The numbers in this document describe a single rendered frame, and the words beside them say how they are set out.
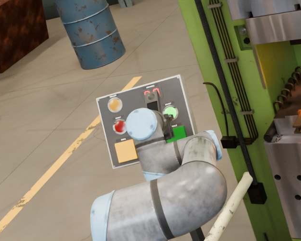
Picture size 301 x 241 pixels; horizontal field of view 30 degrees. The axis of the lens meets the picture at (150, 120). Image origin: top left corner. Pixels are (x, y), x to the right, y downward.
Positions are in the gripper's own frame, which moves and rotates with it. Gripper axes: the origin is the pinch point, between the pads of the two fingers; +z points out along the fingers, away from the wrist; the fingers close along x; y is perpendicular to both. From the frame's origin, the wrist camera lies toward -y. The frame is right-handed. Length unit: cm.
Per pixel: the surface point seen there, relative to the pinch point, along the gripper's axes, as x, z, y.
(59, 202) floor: -129, 184, 23
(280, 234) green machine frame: 24, 65, 57
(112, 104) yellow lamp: -20.4, 10.6, -11.7
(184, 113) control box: 5.3, 11.0, -1.3
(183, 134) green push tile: 3.2, 10.3, 6.1
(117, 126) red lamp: -20.8, 10.6, -3.2
